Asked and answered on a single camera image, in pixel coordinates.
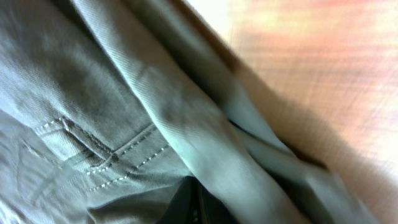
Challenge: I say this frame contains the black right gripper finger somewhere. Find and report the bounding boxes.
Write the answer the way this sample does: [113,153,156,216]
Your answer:
[158,177,236,224]

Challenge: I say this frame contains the grey shorts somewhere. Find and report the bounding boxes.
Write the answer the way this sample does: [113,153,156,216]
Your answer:
[1,1,376,223]

